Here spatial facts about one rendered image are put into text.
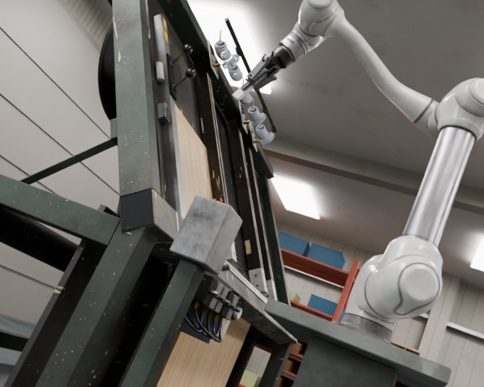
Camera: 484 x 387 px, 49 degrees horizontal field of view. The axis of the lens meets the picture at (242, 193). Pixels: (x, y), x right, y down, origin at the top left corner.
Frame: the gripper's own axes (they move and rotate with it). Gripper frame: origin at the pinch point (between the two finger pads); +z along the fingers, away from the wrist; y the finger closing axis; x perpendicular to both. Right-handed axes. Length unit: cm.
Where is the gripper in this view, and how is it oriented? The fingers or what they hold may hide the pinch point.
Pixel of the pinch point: (242, 91)
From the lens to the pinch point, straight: 185.6
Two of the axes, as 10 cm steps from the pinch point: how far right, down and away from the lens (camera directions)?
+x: 6.2, 6.3, -4.7
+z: -7.4, 6.6, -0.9
